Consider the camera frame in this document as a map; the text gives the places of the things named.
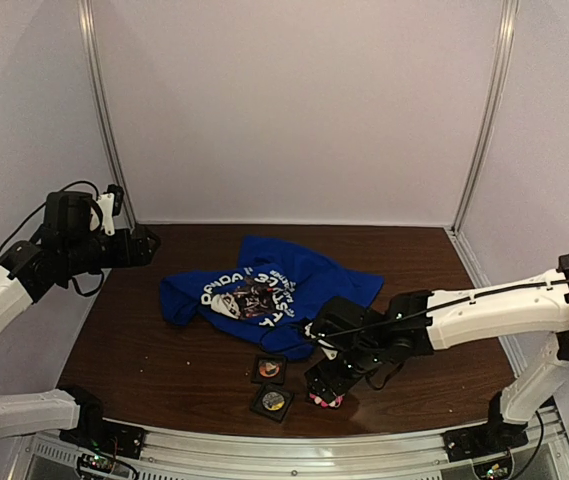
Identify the pink flower plush brooch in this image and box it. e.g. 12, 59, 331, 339
306, 393, 344, 409

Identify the small round badge brooch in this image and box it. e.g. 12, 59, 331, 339
261, 391, 286, 412

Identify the blue printed t-shirt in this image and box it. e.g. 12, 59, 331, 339
159, 236, 384, 361

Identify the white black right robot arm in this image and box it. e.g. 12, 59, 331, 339
305, 254, 569, 427

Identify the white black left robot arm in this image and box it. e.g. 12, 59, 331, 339
0, 182, 161, 448

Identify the black display box lower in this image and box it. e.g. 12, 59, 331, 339
250, 383, 295, 423

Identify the black display box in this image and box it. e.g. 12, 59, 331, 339
250, 383, 295, 423
250, 354, 287, 385

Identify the black display box upper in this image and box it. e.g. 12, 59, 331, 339
250, 354, 287, 385

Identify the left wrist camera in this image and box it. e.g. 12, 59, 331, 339
89, 184, 124, 236

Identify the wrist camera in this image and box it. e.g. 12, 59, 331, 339
303, 297, 368, 360
89, 184, 124, 236

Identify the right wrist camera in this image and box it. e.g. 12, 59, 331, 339
303, 297, 368, 360

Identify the black right camera cable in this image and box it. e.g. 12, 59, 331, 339
256, 279, 569, 354

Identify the black camera cable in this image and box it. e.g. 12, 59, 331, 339
256, 279, 569, 354
0, 180, 103, 301

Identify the black left camera cable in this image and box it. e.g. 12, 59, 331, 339
0, 180, 103, 301

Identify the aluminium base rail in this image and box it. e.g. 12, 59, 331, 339
4, 406, 569, 479

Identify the left aluminium frame post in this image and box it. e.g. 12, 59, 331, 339
77, 0, 137, 227

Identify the aluminium frame post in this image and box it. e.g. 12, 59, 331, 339
451, 0, 520, 237
77, 0, 137, 227

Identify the right aluminium frame post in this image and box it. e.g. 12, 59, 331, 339
451, 0, 520, 237

